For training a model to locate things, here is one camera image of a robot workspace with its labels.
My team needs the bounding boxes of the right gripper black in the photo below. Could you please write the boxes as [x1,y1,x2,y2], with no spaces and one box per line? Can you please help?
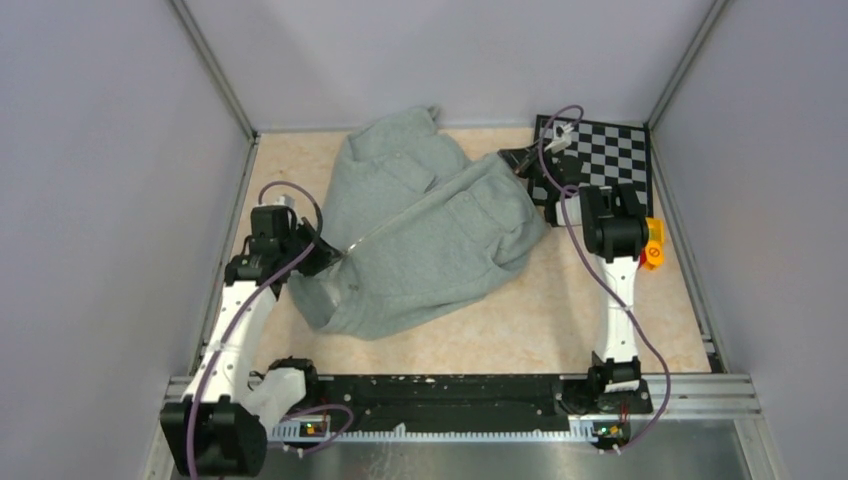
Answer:
[501,140,560,198]

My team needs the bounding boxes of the grey zip-up jacket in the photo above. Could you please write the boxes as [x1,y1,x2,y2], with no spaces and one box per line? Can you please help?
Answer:
[288,106,547,340]

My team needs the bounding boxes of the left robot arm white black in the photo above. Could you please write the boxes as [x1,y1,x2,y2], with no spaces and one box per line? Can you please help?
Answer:
[159,204,340,479]

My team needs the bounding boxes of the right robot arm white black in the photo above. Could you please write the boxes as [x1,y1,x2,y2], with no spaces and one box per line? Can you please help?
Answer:
[498,147,653,417]

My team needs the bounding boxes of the black white checkerboard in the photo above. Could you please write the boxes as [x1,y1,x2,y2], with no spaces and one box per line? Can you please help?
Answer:
[527,114,654,226]

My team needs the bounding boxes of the yellow toy block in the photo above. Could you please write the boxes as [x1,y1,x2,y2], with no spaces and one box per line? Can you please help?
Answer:
[640,217,666,271]

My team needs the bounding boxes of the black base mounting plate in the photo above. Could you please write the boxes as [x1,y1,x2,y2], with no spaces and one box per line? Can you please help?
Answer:
[295,374,654,433]

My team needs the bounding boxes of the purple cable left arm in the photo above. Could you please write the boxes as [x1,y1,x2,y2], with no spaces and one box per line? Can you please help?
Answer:
[184,180,356,480]

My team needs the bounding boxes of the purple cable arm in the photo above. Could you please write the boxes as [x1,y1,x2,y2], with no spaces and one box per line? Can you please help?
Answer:
[536,104,672,455]
[184,180,356,480]

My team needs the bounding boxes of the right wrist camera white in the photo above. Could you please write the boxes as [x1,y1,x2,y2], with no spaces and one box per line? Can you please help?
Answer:
[544,123,574,154]

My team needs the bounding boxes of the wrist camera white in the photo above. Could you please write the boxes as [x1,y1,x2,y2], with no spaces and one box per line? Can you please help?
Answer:
[544,123,574,154]
[274,194,296,210]

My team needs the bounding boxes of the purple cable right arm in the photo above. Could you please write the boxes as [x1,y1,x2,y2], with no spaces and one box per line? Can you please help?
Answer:
[536,104,672,455]

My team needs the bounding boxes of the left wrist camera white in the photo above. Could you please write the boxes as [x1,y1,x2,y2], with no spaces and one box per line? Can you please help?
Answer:
[274,194,296,210]

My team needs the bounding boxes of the aluminium frame rail front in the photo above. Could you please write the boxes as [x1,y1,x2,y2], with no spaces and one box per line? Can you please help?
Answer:
[158,374,763,445]

